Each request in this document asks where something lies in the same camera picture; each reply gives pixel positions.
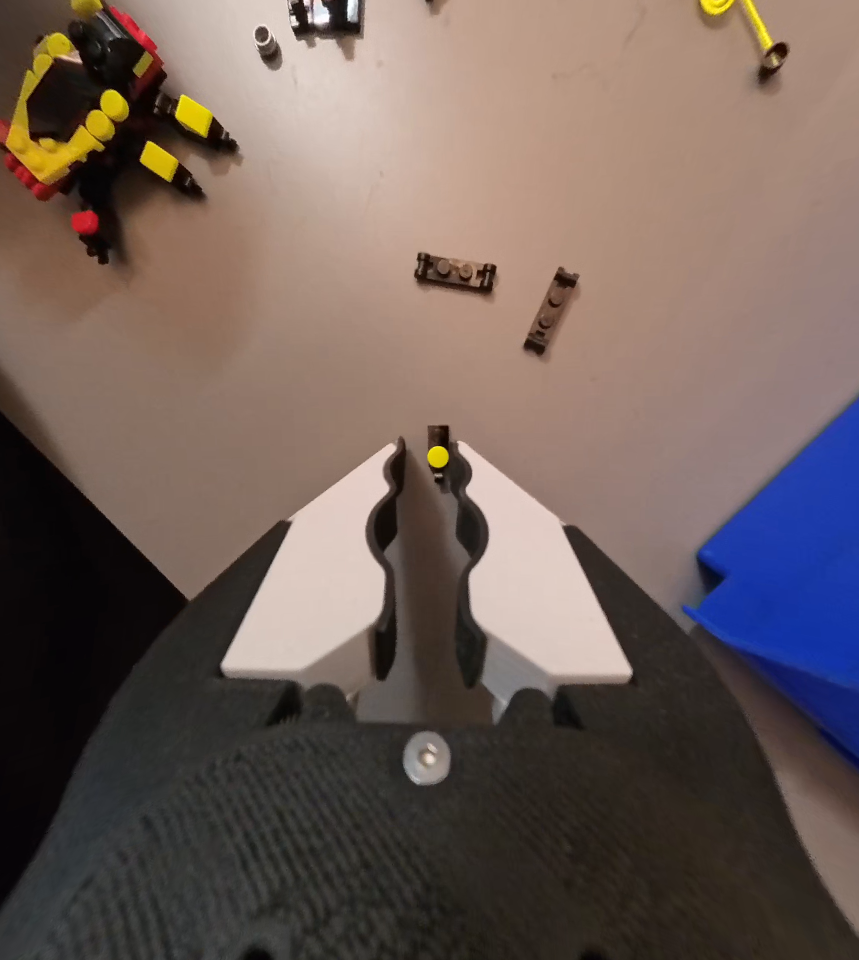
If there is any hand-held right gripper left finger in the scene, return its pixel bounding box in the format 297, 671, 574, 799
219, 437, 408, 712

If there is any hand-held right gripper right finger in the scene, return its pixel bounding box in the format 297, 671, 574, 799
449, 441, 635, 723

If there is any black lego plate yellow tile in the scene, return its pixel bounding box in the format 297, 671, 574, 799
426, 424, 452, 493

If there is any yellow black red lego model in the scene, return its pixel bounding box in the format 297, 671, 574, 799
0, 0, 240, 265

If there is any blue plastic bin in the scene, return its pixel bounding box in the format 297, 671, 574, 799
683, 351, 859, 810

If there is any black knit sweater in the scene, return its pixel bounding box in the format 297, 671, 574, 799
0, 360, 191, 960

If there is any yellow elastic cord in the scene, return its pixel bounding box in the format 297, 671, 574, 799
698, 0, 792, 78

